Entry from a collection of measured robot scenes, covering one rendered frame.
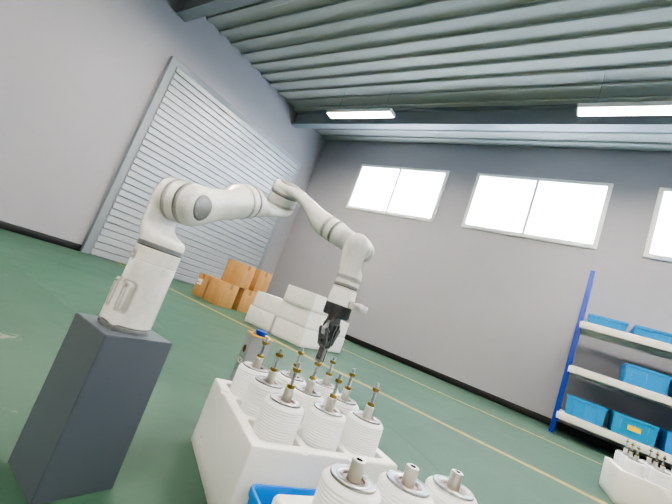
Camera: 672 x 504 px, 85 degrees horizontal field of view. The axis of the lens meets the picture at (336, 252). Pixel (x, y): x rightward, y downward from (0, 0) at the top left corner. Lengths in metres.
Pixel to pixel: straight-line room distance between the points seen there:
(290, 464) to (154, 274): 0.48
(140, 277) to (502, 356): 5.54
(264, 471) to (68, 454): 0.35
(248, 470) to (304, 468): 0.12
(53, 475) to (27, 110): 5.22
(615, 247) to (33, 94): 7.58
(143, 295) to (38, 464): 0.33
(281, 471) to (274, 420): 0.10
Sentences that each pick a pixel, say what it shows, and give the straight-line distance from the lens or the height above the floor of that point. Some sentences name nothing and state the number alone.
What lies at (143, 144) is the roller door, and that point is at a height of 1.71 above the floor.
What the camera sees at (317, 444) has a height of 0.19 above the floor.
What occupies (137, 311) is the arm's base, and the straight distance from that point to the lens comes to 0.83.
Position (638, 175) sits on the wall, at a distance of 6.71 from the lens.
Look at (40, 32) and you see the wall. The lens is 6.01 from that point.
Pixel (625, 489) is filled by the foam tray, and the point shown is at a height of 0.09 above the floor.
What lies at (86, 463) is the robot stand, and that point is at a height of 0.06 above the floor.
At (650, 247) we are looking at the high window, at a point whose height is 2.59.
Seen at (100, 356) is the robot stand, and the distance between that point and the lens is 0.81.
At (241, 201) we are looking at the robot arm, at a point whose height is 0.65.
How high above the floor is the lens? 0.49
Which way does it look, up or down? 8 degrees up
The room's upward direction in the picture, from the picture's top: 20 degrees clockwise
